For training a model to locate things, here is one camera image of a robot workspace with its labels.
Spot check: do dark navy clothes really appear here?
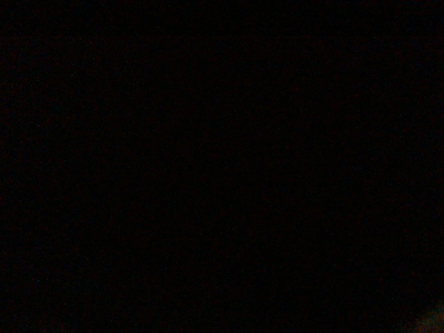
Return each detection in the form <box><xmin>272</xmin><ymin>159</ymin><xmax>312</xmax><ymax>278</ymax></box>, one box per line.
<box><xmin>1</xmin><ymin>1</ymin><xmax>443</xmax><ymax>332</ymax></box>

